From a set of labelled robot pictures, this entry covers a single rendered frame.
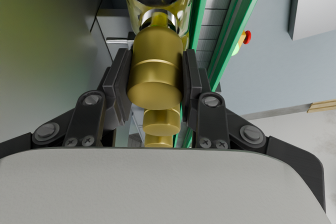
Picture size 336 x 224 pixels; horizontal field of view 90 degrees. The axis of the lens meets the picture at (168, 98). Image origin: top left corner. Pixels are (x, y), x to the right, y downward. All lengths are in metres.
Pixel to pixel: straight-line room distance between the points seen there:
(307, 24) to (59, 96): 0.62
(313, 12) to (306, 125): 2.86
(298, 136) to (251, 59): 2.67
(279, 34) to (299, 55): 0.16
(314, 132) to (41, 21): 3.36
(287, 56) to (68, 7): 0.71
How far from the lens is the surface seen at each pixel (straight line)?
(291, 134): 3.32
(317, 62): 0.89
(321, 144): 3.34
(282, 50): 0.75
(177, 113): 0.15
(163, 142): 0.19
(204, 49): 0.47
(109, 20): 0.43
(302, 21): 0.63
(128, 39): 0.33
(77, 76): 0.27
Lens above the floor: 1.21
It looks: 31 degrees down
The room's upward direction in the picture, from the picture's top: 179 degrees counter-clockwise
